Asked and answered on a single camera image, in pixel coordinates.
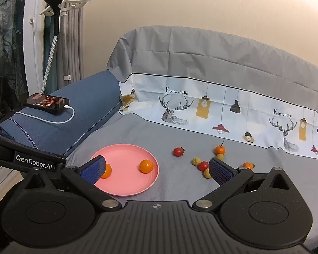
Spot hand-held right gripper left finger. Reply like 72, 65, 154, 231
22, 156, 122, 213

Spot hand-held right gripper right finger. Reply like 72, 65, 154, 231
192, 157, 297, 213

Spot orange with long stem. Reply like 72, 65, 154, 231
214, 137, 226, 156

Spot pink round plate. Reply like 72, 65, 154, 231
91, 144, 160, 197

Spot black smartphone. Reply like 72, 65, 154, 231
23, 93, 70, 115

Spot grey printed sofa cover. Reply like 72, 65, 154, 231
65, 25, 318, 249

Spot grey curtain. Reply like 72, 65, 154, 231
57, 0, 86, 90

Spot plaid hanging clothes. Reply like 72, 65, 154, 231
0, 0, 27, 112

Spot white plastic hanger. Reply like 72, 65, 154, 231
39, 0, 94, 16

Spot white charging cable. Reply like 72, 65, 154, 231
14, 105, 75, 124

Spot white door frame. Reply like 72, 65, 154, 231
23, 0, 49, 98

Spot black garment steamer with hose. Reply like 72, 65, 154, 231
41, 0, 64, 94

